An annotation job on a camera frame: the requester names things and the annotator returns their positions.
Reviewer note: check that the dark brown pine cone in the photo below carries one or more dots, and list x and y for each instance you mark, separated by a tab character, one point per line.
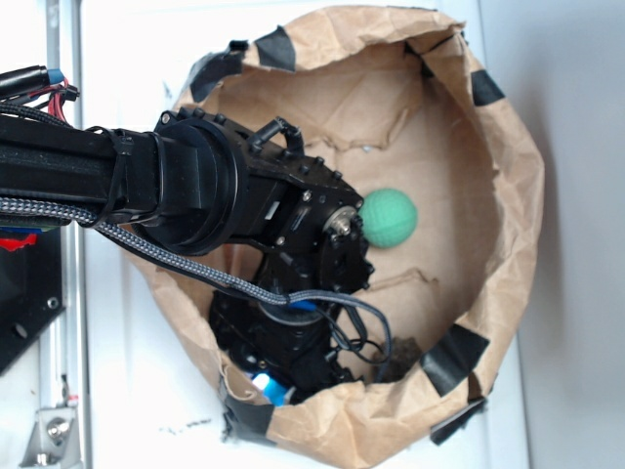
405	353

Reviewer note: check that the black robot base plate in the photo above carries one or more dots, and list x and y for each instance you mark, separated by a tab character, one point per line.
31	291

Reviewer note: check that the aluminium frame rail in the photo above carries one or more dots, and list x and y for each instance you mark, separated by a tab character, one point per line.
63	347

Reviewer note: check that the blue ball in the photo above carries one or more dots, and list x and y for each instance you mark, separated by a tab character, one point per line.
273	390

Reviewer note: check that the brown paper bag basin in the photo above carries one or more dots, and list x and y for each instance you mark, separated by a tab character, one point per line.
394	98

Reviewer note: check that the metal corner bracket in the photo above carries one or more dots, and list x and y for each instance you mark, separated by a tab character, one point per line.
54	441

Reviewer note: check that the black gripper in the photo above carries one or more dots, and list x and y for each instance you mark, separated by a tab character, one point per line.
291	346

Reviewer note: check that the green dimpled ball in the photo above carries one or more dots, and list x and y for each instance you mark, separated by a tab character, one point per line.
389	217

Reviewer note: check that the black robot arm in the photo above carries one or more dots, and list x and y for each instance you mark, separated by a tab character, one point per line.
276	232

